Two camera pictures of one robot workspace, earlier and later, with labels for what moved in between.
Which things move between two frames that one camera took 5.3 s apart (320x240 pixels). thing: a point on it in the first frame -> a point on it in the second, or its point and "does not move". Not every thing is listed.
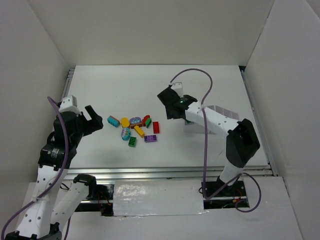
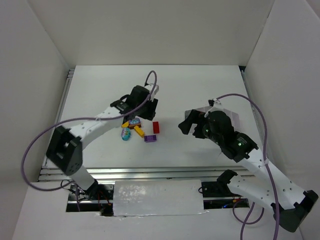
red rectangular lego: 156,127 does not move
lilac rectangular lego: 150,138 does not move
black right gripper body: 169,103 -> 197,128
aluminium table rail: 171,173 does not move
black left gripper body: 86,122 -> 149,111
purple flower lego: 134,121 does not move
